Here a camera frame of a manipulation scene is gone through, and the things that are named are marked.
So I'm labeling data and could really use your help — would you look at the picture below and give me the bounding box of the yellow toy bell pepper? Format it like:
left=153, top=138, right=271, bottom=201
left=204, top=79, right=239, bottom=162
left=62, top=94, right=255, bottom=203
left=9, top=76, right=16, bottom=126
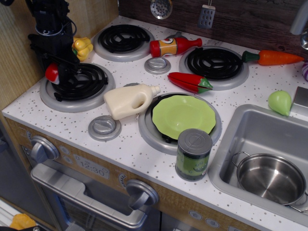
left=72, top=37, right=93, bottom=61

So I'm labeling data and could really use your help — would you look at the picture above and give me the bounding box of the grey oven door handle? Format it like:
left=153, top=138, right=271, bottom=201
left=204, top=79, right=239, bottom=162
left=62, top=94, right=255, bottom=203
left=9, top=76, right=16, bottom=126
left=31, top=164, right=147, bottom=231

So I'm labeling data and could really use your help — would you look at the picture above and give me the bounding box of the upper grey stovetop knob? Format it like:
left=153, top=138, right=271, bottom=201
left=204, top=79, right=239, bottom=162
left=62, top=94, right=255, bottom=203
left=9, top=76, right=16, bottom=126
left=144, top=57, right=171, bottom=75

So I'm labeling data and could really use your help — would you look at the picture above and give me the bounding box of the back right stove burner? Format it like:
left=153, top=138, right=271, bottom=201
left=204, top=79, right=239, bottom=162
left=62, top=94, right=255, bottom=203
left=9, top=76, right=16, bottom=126
left=179, top=46, right=249, bottom=91

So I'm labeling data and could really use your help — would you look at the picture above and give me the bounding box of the right grey oven knob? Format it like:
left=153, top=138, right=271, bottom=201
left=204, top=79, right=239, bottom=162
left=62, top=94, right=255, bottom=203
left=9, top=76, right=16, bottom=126
left=126, top=179, right=159, bottom=210

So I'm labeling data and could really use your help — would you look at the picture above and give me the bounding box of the orange toy carrot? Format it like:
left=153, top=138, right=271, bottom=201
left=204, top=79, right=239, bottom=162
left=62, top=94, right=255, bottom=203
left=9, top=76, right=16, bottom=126
left=242, top=50, right=305, bottom=65

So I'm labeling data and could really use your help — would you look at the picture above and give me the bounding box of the yellow object on floor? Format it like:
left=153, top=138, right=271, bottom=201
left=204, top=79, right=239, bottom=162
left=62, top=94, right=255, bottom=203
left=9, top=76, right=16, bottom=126
left=9, top=214, right=37, bottom=230

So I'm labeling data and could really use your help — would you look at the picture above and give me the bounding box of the red white toy sushi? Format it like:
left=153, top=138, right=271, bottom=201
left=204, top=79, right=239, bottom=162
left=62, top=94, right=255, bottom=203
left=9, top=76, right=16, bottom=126
left=45, top=63, right=60, bottom=85

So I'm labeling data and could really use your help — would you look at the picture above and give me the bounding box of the oven clock display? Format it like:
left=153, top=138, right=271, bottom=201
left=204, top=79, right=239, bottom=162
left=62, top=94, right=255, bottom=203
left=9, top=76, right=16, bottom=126
left=73, top=154, right=110, bottom=180

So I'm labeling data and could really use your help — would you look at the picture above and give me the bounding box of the silver sink basin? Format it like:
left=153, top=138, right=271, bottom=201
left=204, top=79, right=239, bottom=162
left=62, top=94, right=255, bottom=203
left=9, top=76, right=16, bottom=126
left=208, top=104, right=308, bottom=228

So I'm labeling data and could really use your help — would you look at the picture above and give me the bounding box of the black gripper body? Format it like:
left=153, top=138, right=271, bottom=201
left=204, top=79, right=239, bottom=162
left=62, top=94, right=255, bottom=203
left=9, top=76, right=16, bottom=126
left=28, top=24, right=80, bottom=66

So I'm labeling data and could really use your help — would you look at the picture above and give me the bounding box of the lower grey stovetop knob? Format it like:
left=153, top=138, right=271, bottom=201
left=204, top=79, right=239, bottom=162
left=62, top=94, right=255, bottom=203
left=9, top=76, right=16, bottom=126
left=88, top=115, right=122, bottom=141

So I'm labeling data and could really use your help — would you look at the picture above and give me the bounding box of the light green toy pear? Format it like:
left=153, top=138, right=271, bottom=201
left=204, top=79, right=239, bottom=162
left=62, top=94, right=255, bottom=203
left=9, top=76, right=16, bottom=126
left=268, top=90, right=292, bottom=116

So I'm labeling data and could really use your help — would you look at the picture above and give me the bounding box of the hanging metal strainer spoon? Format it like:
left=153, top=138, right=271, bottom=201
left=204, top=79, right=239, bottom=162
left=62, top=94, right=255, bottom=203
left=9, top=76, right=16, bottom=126
left=150, top=0, right=173, bottom=20

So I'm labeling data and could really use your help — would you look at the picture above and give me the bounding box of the left grey oven knob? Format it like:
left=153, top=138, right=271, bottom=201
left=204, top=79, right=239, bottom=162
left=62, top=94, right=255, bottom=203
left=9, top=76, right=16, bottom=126
left=30, top=135, right=60, bottom=164

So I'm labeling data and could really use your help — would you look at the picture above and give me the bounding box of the grey stovetop knob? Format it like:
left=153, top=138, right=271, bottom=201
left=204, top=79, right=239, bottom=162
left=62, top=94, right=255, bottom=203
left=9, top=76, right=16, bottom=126
left=144, top=57, right=171, bottom=75
left=88, top=115, right=122, bottom=141

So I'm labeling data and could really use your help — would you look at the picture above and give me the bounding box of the cream toy detergent bottle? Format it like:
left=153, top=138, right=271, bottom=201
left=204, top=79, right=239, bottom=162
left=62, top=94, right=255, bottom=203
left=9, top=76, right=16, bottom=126
left=103, top=84, right=161, bottom=120

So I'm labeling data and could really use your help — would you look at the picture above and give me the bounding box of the stove burner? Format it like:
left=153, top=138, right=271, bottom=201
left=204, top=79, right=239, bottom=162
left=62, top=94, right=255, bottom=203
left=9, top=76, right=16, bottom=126
left=179, top=46, right=249, bottom=91
left=93, top=25, right=154, bottom=62
left=40, top=63, right=116, bottom=113
left=138, top=93, right=222, bottom=155

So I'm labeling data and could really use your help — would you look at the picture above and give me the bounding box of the red toy ketchup bottle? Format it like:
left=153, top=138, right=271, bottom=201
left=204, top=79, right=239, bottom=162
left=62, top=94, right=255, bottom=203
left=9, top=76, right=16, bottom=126
left=150, top=38, right=203, bottom=58

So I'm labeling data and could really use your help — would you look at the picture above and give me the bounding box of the back left stove burner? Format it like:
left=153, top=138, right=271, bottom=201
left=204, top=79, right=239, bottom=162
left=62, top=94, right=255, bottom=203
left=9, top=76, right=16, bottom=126
left=93, top=25, right=154, bottom=62

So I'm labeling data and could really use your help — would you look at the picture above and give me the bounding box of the grey oven knob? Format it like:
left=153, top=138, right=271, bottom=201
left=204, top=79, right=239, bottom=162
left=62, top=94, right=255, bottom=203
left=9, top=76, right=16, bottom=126
left=126, top=179, right=159, bottom=210
left=30, top=135, right=60, bottom=164

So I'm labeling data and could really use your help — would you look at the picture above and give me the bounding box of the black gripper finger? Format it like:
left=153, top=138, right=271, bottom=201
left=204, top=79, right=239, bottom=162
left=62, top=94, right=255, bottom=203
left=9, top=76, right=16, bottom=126
left=57, top=63, right=81, bottom=90
left=39, top=53, right=51, bottom=72

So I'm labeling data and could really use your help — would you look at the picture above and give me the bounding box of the front left stove burner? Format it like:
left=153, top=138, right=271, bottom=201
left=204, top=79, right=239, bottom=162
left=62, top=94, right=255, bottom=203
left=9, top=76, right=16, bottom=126
left=40, top=63, right=116, bottom=113

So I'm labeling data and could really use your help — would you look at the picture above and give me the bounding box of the steel pot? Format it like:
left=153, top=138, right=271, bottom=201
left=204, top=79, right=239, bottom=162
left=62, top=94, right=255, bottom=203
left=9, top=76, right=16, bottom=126
left=231, top=152, right=308, bottom=213

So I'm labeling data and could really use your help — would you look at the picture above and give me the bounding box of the green labelled toy can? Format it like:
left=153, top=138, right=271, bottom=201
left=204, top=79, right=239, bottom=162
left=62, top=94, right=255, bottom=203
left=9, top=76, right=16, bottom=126
left=175, top=128, right=213, bottom=181

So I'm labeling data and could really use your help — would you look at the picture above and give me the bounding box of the front right stove burner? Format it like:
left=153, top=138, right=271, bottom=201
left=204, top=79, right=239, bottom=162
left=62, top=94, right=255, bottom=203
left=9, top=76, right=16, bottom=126
left=138, top=93, right=222, bottom=155

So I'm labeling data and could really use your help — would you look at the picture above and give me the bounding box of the silver faucet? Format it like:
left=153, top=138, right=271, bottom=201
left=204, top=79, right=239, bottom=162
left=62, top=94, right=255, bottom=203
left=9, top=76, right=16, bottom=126
left=290, top=0, right=308, bottom=50

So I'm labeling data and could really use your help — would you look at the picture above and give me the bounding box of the purple toy onion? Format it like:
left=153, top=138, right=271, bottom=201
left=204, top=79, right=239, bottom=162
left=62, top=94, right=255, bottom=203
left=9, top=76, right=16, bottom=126
left=302, top=60, right=308, bottom=81

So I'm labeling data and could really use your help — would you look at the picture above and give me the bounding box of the hanging metal spatula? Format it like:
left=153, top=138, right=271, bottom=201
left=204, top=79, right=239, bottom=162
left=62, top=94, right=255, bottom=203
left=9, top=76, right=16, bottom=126
left=197, top=5, right=216, bottom=29

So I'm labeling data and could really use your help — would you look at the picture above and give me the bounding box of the red toy chili pepper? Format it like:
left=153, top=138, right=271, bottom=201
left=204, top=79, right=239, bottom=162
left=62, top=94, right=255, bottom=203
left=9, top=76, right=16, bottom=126
left=167, top=72, right=213, bottom=93

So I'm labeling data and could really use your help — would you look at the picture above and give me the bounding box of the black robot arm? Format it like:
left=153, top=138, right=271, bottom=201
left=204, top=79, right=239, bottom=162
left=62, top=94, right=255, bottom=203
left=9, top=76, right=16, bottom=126
left=26, top=0, right=80, bottom=85

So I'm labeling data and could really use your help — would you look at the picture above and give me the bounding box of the light green plate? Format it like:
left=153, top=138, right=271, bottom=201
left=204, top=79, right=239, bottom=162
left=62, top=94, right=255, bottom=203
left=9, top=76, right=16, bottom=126
left=152, top=95, right=216, bottom=140

